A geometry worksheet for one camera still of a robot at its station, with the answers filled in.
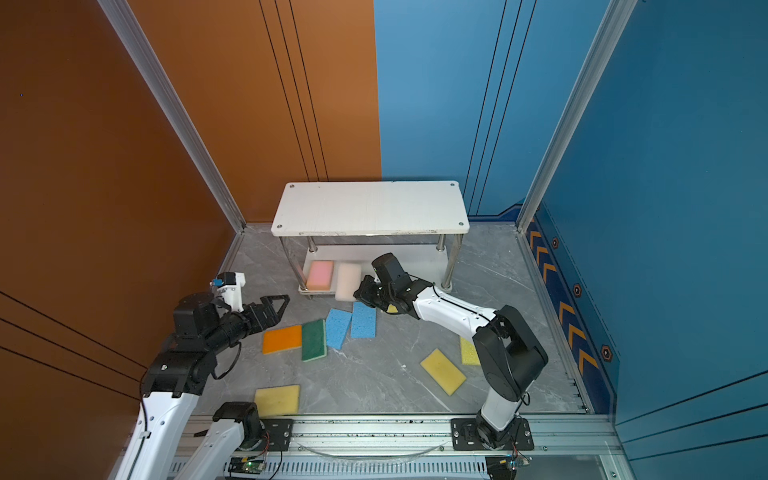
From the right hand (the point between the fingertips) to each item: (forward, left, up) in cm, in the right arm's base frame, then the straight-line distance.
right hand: (349, 294), depth 84 cm
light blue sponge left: (-2, +5, -12) cm, 14 cm away
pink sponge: (+12, +12, -7) cm, 18 cm away
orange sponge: (-8, +21, -12) cm, 25 cm away
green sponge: (-8, +12, -12) cm, 19 cm away
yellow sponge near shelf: (-6, -12, +3) cm, 14 cm away
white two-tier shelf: (+8, -20, +20) cm, 30 cm away
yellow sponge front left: (-24, +18, -12) cm, 33 cm away
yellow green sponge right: (-12, -34, -13) cm, 39 cm away
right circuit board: (-38, -38, -17) cm, 56 cm away
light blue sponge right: (-2, -3, -12) cm, 13 cm away
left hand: (-7, +15, +10) cm, 20 cm away
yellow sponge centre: (-18, -27, -13) cm, 35 cm away
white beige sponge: (+4, +1, +1) cm, 4 cm away
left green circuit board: (-38, +23, -15) cm, 47 cm away
